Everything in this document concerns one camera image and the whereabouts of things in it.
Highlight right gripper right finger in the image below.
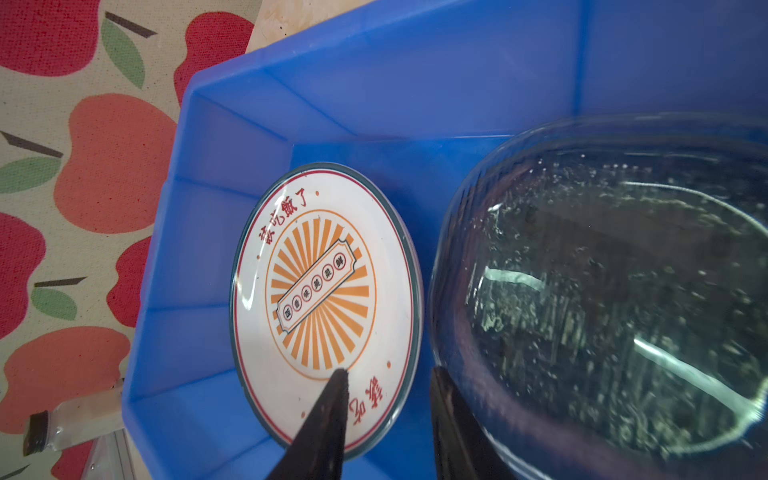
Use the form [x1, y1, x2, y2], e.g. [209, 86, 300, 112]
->
[429, 367, 516, 480]

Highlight clear bottle black cap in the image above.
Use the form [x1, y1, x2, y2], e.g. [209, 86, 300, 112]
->
[22, 387, 124, 456]

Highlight orange sunburst plate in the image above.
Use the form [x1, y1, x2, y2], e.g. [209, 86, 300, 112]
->
[230, 163, 424, 460]

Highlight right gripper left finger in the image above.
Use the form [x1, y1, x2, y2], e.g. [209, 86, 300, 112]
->
[267, 369, 349, 480]

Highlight blue plastic bin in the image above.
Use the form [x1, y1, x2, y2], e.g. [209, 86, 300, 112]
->
[123, 1, 767, 479]

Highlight clear textured glass plate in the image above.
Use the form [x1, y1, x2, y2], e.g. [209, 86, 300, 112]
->
[429, 113, 767, 479]

